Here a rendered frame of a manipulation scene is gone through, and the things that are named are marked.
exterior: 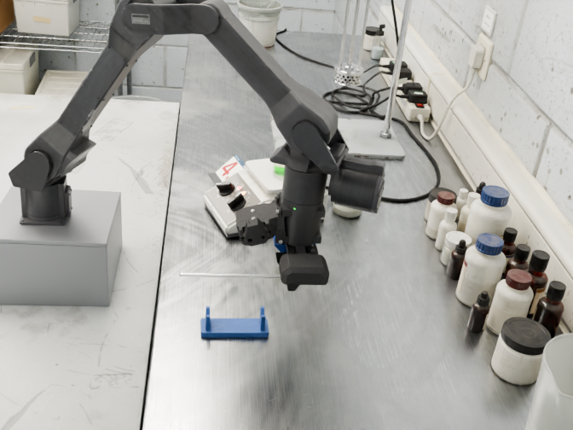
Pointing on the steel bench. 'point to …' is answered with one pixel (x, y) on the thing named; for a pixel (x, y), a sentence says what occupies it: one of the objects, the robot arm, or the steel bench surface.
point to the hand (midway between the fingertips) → (293, 269)
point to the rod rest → (234, 327)
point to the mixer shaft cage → (350, 72)
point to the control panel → (232, 197)
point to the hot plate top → (259, 170)
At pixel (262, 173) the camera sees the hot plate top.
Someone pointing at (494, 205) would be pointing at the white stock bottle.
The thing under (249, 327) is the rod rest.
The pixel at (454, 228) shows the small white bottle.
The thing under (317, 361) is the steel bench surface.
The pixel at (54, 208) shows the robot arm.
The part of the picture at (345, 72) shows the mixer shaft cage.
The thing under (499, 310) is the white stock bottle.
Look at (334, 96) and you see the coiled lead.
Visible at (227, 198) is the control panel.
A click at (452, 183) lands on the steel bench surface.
